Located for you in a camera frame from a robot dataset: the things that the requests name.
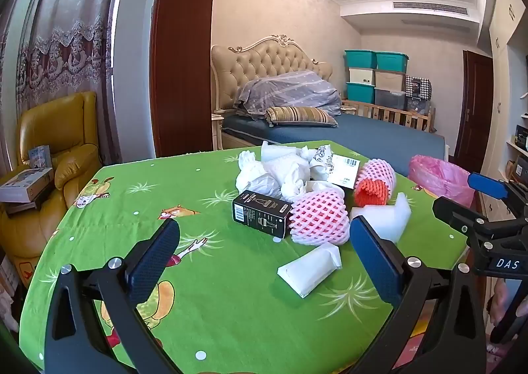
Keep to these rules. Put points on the printed white paper bag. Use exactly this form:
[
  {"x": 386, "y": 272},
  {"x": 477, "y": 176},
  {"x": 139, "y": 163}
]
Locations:
[{"x": 324, "y": 157}]

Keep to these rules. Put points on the striped pillow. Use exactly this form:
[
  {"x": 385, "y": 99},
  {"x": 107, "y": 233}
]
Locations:
[{"x": 301, "y": 115}]

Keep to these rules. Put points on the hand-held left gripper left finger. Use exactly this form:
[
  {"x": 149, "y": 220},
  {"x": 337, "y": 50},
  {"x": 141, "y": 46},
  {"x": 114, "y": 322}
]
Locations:
[{"x": 152, "y": 266}]

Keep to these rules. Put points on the yellow leather armchair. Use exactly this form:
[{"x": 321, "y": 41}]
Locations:
[{"x": 70, "y": 130}]

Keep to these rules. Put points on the wooden crib rail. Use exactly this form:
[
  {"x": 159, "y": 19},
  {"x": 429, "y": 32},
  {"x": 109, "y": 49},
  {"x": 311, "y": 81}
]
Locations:
[{"x": 383, "y": 114}]

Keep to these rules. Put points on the dark wooden door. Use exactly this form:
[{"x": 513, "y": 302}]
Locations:
[{"x": 474, "y": 110}]

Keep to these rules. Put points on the cream storage box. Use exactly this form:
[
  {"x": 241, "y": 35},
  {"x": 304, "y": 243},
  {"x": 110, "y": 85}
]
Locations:
[{"x": 361, "y": 76}]

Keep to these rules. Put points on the pink and orange foam net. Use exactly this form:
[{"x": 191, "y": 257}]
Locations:
[{"x": 377, "y": 176}]

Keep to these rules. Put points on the bed with blue mattress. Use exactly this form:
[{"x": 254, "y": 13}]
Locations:
[{"x": 371, "y": 130}]

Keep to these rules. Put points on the crumpled white paper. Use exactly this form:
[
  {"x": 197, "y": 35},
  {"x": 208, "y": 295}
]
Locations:
[{"x": 288, "y": 169}]

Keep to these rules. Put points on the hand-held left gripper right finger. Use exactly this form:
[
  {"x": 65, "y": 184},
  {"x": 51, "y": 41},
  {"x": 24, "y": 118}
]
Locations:
[{"x": 373, "y": 258}]

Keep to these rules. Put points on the bin with pink liner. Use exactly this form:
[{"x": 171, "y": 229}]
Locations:
[{"x": 441, "y": 176}]

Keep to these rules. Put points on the ceiling air vent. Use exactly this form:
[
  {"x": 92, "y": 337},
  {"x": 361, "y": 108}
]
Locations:
[{"x": 429, "y": 7}]

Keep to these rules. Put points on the white foam sheet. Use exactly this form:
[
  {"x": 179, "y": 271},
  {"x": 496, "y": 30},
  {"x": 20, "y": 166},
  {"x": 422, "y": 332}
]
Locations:
[{"x": 392, "y": 213}]

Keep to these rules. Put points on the beige storage box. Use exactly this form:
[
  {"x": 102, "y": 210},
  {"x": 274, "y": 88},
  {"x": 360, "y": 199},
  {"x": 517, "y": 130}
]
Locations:
[{"x": 390, "y": 80}]

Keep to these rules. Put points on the grey blue quilt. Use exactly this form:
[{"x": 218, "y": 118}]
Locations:
[{"x": 288, "y": 89}]

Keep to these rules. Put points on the flat white carton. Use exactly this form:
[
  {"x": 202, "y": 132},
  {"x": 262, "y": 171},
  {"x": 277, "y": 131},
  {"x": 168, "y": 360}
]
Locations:
[{"x": 24, "y": 184}]

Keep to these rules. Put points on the beige tufted headboard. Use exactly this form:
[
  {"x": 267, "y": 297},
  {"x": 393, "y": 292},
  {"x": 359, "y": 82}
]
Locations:
[{"x": 272, "y": 56}]

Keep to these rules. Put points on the brown wooden door frame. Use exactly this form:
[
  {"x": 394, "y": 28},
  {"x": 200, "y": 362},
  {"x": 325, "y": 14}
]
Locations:
[{"x": 181, "y": 48}]

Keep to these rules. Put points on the dark storage box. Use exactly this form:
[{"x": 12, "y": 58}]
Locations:
[{"x": 417, "y": 103}]

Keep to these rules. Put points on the grey clear storage box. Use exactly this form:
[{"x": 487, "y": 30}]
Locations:
[{"x": 390, "y": 99}]

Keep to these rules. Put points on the teal storage box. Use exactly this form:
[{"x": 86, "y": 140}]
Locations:
[
  {"x": 391, "y": 62},
  {"x": 359, "y": 92},
  {"x": 359, "y": 59}
]

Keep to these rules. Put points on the checkered bag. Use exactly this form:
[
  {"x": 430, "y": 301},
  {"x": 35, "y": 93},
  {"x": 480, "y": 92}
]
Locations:
[{"x": 417, "y": 86}]

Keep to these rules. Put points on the lace curtain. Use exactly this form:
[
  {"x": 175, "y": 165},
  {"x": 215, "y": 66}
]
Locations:
[{"x": 62, "y": 27}]

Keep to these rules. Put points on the large pink foam fruit net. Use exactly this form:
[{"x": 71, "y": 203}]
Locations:
[{"x": 321, "y": 213}]

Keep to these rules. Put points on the white built-in wardrobe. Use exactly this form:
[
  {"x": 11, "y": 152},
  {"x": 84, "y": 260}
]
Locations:
[{"x": 503, "y": 48}]

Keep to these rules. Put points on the cream nightstand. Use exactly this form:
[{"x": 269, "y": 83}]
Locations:
[{"x": 217, "y": 130}]

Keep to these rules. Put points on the white folded foam wrap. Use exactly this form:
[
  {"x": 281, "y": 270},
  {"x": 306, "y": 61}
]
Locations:
[{"x": 307, "y": 271}]

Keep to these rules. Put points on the small black carton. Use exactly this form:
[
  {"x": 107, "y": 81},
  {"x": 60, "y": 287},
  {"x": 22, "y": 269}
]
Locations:
[{"x": 260, "y": 213}]

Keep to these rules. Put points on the person's right hand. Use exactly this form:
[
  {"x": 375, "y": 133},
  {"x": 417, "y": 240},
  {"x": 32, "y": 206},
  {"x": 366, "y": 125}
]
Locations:
[{"x": 502, "y": 299}]

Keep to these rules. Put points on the green printed tablecloth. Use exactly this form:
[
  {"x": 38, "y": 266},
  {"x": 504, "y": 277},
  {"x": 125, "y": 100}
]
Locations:
[{"x": 231, "y": 275}]

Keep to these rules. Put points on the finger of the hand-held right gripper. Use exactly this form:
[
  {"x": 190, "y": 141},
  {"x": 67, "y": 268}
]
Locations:
[
  {"x": 453, "y": 213},
  {"x": 489, "y": 186}
]

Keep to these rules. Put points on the small blue white box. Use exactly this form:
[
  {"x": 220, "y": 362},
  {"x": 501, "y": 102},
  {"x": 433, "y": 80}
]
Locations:
[{"x": 39, "y": 155}]

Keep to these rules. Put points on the white and orange medicine box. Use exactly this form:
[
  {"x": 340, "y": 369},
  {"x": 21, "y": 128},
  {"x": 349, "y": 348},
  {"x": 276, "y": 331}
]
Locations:
[{"x": 344, "y": 172}]

